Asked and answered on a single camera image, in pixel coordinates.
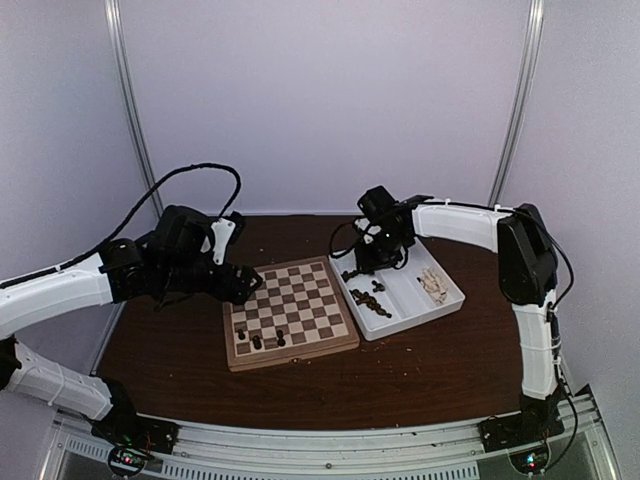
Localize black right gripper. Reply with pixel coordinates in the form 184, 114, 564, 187
356, 227, 409, 274

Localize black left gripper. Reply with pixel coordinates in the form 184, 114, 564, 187
159, 255, 262, 305

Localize dark chess rook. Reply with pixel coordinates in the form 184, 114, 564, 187
276, 330, 286, 347

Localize dark chess king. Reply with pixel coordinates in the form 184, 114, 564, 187
341, 270, 359, 281

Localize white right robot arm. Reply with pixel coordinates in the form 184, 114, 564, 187
353, 186, 560, 442

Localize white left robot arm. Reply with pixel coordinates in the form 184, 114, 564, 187
1, 205, 262, 444

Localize pile of white chess pieces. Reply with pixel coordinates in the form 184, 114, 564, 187
417, 267, 448, 305

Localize dark chess queen lying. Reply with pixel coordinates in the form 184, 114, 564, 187
349, 289, 392, 318

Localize wooden chess board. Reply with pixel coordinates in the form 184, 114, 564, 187
222, 256, 360, 372

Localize white plastic divided tray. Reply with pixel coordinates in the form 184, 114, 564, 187
329, 243, 465, 341

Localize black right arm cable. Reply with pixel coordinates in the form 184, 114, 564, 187
327, 219, 366, 261

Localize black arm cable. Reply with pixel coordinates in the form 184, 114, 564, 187
327, 219, 366, 261
0, 163, 242, 289

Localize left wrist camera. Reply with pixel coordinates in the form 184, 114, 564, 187
211, 211, 246, 265

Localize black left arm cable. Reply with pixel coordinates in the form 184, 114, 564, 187
0, 163, 242, 289

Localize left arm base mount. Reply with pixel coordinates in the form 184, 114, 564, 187
90, 379, 180, 457

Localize aluminium front rail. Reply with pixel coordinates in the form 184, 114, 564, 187
36, 394, 622, 479

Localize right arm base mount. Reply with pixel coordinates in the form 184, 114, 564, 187
478, 391, 565, 453

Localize right aluminium frame post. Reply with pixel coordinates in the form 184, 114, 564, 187
487, 0, 545, 207

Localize aluminium frame post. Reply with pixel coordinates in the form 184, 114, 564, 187
104, 0, 156, 189
487, 0, 545, 207

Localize left aluminium frame post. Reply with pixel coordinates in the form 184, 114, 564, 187
104, 0, 156, 189

